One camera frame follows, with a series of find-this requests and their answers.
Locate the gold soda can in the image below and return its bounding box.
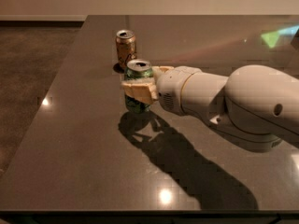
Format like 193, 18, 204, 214
115, 29, 136, 70

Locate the green soda can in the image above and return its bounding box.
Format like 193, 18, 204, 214
122, 59, 154, 114

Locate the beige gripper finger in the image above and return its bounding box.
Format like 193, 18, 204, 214
152, 66, 173, 78
121, 77, 158, 105

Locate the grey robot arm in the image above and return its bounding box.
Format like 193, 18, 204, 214
121, 59, 299, 152

